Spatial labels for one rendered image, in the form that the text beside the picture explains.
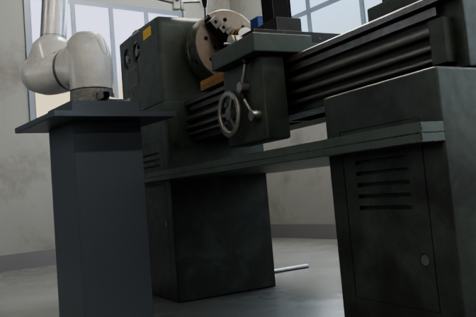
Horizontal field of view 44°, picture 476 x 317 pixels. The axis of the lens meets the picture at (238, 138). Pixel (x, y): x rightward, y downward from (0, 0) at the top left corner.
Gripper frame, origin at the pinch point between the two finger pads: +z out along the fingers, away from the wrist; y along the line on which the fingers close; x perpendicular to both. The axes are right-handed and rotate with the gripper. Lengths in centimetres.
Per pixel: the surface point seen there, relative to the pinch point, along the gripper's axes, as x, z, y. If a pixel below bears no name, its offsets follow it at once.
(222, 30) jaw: 5.9, 21.9, 32.7
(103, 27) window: 32, -55, -229
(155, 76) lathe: -14.0, 36.1, 3.3
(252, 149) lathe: 27, 71, 12
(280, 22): 0, 34, 86
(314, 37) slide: 13, 39, 87
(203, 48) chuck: -0.4, 28.6, 26.7
